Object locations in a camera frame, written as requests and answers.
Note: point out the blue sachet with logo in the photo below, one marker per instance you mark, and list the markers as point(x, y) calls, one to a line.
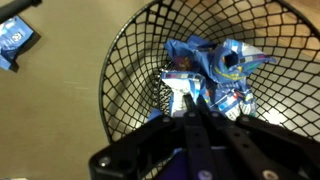
point(13, 41)

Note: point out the blue sachet with colour squares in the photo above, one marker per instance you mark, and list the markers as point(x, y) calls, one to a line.
point(230, 100)

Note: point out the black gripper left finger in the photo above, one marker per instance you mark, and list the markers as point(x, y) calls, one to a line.
point(196, 143)

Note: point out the dark blue crumpled sachet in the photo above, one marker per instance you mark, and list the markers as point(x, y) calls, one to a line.
point(183, 53)

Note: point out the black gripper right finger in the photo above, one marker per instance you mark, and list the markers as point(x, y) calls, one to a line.
point(241, 145)

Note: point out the blue sachet with open end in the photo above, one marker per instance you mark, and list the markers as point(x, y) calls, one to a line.
point(230, 71)

